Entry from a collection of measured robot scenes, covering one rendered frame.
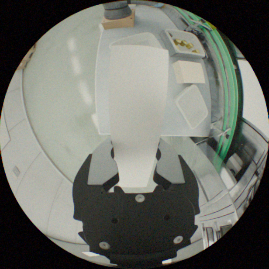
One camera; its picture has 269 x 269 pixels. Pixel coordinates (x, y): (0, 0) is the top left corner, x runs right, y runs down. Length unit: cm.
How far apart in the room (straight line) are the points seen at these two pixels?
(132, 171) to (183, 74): 44
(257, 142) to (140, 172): 82
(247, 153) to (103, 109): 110
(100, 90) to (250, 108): 95
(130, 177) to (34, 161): 302
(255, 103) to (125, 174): 78
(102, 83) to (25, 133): 295
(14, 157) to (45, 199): 144
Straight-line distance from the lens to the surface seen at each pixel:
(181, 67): 47
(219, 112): 69
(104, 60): 51
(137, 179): 18
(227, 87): 64
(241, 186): 70
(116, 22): 61
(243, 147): 89
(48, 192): 322
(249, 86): 74
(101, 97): 49
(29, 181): 305
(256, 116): 75
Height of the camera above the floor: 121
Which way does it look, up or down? 61 degrees down
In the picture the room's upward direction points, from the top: 177 degrees clockwise
